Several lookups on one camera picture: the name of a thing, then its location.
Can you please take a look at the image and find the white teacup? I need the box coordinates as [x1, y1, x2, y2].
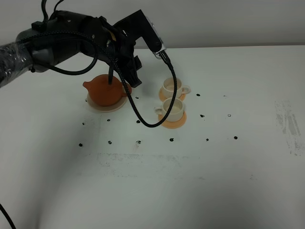
[161, 78, 191, 98]
[154, 98, 185, 122]

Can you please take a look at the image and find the beige round teapot saucer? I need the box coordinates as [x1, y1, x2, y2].
[86, 94, 128, 113]

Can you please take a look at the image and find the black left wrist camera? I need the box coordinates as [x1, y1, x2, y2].
[114, 10, 166, 59]

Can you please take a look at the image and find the near white teacup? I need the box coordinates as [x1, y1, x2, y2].
[154, 98, 185, 122]

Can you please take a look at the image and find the black braided camera cable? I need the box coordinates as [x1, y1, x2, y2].
[14, 28, 177, 128]

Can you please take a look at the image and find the near orange coaster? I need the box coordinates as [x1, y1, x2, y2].
[161, 112, 187, 129]

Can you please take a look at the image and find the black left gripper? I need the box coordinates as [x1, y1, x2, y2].
[91, 16, 142, 87]

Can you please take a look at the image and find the far white teacup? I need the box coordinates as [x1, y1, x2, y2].
[161, 78, 191, 98]

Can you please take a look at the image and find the orange coaster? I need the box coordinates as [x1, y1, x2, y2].
[158, 89, 186, 102]
[161, 112, 187, 129]

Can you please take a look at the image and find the brown clay teapot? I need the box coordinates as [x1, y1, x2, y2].
[83, 74, 127, 106]

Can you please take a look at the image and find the far orange coaster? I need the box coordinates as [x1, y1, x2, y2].
[158, 89, 186, 102]

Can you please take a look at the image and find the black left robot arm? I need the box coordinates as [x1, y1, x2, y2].
[0, 10, 142, 87]

